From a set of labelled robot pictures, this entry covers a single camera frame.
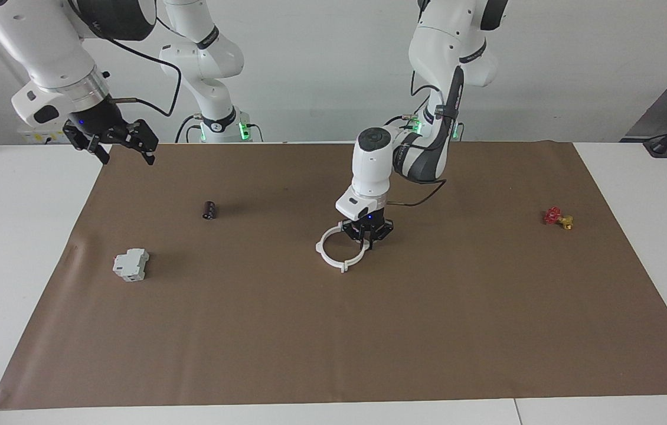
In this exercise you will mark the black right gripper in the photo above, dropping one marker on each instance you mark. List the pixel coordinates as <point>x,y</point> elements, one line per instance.
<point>98,121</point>

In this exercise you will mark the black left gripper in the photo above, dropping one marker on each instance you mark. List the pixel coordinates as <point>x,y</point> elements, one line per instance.
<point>369,223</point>

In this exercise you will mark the white socket box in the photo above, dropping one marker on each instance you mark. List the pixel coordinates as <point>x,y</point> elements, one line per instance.
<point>38,137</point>

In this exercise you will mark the brown paper mat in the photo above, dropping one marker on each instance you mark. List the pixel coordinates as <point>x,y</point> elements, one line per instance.
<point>333,330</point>

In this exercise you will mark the small black cylinder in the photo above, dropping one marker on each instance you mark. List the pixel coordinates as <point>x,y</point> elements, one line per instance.
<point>210,210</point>

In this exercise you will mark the grey circuit breaker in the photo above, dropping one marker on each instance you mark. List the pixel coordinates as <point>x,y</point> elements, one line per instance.
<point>130,264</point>

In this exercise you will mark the red and brass valve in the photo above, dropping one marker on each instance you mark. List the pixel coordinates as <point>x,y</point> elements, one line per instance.
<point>555,216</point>

